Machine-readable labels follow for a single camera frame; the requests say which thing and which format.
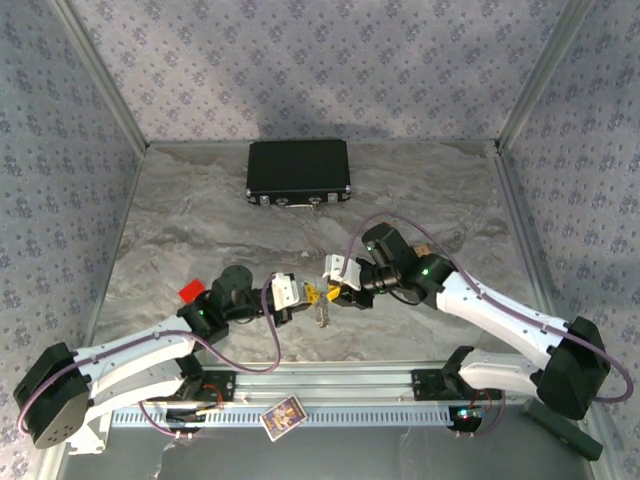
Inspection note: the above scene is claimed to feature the black hard case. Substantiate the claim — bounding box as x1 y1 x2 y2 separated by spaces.
244 138 353 209

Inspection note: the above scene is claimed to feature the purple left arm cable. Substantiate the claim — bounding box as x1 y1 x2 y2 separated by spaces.
17 279 284 441

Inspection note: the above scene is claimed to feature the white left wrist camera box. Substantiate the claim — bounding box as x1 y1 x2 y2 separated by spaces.
269 272 310 307

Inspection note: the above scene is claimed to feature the white plastic bracket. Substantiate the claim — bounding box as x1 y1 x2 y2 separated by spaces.
64 414 112 456

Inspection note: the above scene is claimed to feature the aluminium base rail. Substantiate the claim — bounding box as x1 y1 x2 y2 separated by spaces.
55 362 600 407

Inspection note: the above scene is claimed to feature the aluminium frame post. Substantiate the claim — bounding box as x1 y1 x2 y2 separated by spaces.
49 0 150 151
494 0 599 154

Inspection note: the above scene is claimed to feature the black rectangular bar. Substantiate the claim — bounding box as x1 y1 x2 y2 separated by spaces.
519 399 605 461

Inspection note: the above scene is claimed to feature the playing card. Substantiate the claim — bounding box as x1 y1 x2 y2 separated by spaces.
259 394 308 443

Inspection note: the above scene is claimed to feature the metal keyring plate with rings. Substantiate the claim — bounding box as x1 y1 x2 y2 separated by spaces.
312 287 335 330

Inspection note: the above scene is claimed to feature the black controller board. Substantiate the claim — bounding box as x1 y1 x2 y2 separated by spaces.
164 408 207 434
446 405 485 434

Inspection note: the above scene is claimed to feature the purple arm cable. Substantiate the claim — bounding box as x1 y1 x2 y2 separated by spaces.
17 279 284 441
342 213 635 440

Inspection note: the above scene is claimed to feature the slotted cable duct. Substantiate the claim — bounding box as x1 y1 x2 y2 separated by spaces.
110 406 457 429

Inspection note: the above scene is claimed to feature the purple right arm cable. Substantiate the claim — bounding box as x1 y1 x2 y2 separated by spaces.
342 213 635 440

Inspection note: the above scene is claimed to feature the red plastic key tag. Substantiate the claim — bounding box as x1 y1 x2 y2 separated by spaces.
178 279 207 305

